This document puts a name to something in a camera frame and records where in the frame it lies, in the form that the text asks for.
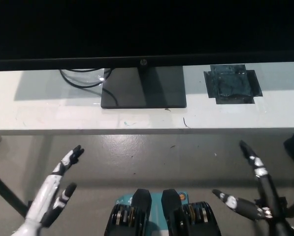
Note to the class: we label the teal router box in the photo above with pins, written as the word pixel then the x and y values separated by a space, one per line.
pixel 156 204

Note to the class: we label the black tape patch on table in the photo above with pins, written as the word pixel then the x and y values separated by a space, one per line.
pixel 233 84

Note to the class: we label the black HP monitor screen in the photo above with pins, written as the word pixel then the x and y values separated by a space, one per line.
pixel 137 29

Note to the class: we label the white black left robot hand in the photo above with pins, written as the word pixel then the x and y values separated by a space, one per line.
pixel 44 196

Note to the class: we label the black ribbed robot body block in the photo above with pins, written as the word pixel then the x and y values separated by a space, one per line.
pixel 127 218
pixel 193 218

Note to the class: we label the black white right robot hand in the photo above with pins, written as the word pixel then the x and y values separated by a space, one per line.
pixel 268 194

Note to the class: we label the black glossy monitor stand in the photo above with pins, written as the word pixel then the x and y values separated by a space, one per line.
pixel 146 93

